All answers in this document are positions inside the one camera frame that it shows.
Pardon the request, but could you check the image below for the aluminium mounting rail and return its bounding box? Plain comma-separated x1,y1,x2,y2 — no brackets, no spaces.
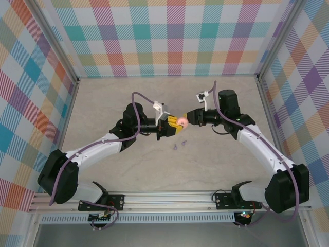
27,189,312,213

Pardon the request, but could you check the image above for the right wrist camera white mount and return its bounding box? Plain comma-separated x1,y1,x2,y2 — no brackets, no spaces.
195,90,210,109

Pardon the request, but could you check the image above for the aluminium frame leg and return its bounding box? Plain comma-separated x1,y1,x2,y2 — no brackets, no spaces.
24,213,42,247
299,210,318,247

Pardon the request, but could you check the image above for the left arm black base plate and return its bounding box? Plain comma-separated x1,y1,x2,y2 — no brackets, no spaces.
78,193,126,212

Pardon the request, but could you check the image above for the aluminium frame post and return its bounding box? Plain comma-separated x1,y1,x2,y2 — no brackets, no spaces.
255,0,308,80
30,0,80,84

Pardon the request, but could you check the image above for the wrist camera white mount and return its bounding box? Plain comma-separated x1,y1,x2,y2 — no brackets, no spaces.
195,90,210,109
152,100,171,121

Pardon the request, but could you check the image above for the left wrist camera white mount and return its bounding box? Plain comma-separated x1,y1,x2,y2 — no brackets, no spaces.
152,100,171,121

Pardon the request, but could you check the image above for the aluminium side floor rail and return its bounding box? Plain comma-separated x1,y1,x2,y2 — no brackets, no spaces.
255,76,294,168
44,79,81,193

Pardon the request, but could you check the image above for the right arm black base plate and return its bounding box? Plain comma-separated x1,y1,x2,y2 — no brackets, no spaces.
214,192,263,210

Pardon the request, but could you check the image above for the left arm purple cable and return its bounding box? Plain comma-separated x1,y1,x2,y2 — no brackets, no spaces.
48,92,157,231

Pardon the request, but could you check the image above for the pink round charging case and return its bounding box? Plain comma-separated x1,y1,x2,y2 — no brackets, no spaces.
176,117,190,129

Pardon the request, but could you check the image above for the slotted grey cable duct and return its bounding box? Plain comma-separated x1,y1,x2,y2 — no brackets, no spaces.
40,213,236,224

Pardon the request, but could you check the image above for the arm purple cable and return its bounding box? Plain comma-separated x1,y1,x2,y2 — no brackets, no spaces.
48,92,157,231
209,80,300,228

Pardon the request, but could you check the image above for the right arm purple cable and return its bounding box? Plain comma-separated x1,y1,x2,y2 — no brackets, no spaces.
209,80,300,228

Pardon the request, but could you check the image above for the grey metal panel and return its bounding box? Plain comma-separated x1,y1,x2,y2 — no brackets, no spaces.
33,223,309,247

